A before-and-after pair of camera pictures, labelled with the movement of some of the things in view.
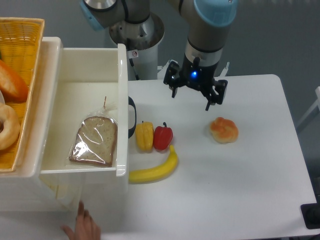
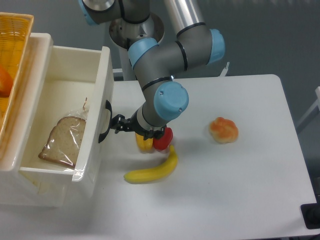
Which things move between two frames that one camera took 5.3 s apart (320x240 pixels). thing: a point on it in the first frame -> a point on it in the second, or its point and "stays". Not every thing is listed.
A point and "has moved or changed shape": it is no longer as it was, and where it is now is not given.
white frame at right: (317, 103) stays
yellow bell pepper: (144, 135) stays
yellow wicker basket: (21, 43) -> (15, 29)
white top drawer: (86, 115) has moved or changed shape
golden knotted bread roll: (223, 131) stays
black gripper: (199, 76) -> (119, 123)
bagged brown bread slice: (96, 141) -> (64, 144)
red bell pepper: (163, 136) stays
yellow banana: (155, 173) stays
